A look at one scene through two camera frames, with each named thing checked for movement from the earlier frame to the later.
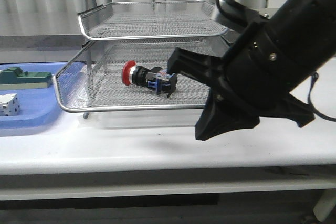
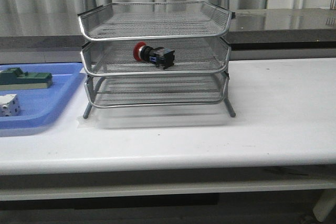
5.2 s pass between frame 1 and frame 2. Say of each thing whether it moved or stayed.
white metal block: stayed
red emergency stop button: moved
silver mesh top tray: stayed
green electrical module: stayed
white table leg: stayed
